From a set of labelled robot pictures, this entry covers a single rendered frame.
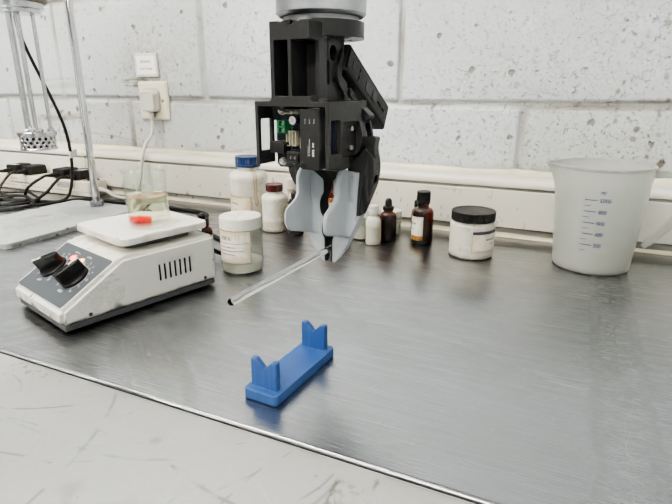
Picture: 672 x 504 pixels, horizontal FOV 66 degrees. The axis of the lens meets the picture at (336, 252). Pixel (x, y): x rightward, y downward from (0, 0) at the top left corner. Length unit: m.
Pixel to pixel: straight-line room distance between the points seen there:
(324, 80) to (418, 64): 0.58
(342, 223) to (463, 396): 0.18
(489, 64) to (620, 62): 0.20
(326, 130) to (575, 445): 0.30
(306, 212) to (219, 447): 0.22
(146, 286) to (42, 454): 0.26
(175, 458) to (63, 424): 0.11
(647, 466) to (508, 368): 0.14
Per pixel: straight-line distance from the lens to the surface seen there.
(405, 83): 1.01
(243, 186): 0.97
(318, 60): 0.43
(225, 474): 0.39
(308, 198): 0.49
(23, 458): 0.45
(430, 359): 0.52
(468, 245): 0.81
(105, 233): 0.66
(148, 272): 0.65
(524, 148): 0.97
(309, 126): 0.42
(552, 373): 0.53
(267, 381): 0.45
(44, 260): 0.69
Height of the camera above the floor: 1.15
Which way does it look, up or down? 18 degrees down
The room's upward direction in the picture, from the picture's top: straight up
